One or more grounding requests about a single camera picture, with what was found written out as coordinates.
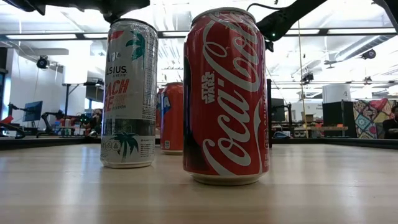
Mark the white Celsius palm can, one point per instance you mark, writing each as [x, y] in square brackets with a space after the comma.
[129, 93]

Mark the red Coca-Cola can white script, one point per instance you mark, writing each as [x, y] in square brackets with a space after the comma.
[225, 102]

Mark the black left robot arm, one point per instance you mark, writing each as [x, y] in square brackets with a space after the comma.
[62, 3]

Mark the black background robot arm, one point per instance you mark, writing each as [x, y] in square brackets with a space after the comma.
[46, 119]

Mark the black monitor on stand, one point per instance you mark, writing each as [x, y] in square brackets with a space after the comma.
[277, 109]

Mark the black upright metal loop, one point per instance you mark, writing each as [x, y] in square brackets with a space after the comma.
[269, 112]

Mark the cardboard box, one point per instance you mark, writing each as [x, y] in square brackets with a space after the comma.
[308, 116]

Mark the black tall table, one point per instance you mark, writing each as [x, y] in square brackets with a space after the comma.
[66, 93]

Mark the black cabinet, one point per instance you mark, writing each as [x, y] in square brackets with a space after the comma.
[337, 118]

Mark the red storage bins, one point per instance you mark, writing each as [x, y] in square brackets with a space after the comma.
[70, 120]

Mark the colourful patchwork quilt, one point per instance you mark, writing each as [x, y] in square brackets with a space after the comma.
[370, 119]

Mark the computer monitor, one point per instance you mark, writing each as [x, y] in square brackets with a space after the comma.
[32, 110]

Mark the person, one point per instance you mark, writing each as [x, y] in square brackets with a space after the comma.
[391, 124]

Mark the red bar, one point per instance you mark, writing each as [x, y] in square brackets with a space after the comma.
[6, 119]

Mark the black ceiling camera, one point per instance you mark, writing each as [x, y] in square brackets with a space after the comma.
[42, 62]
[368, 54]
[308, 77]

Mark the grey ceiling duct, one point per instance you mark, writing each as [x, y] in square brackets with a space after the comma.
[370, 45]

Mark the black metal table frame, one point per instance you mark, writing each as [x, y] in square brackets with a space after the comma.
[18, 143]

